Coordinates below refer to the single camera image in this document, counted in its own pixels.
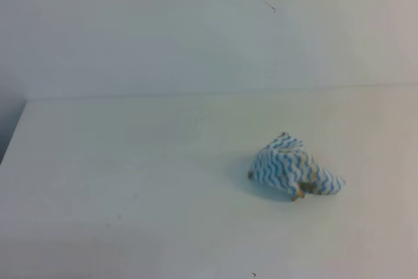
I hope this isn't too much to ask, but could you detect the blue white striped rag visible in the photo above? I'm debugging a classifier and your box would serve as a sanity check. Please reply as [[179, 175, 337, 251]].
[[248, 132, 346, 201]]

